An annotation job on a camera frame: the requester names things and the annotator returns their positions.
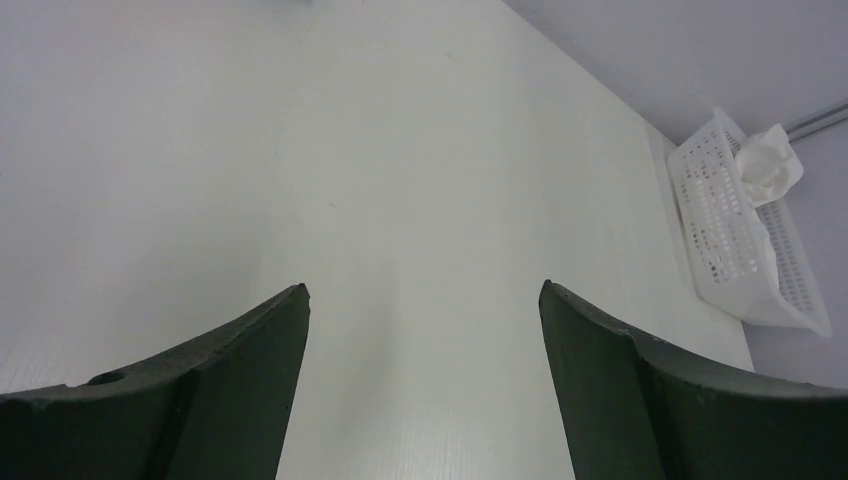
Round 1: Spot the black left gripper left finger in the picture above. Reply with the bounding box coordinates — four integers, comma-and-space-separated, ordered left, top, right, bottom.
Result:
1, 284, 310, 479

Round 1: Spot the white t shirt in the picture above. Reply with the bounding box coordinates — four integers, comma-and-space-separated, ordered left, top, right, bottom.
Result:
734, 124, 804, 208

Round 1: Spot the aluminium frame rail right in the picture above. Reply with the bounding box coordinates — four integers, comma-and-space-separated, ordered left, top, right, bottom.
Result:
784, 99, 848, 144

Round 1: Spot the white plastic basket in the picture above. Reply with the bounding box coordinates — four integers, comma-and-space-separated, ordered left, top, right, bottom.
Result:
667, 108, 832, 338

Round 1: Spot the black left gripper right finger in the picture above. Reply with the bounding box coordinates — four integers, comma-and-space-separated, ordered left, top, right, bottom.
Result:
538, 281, 847, 479

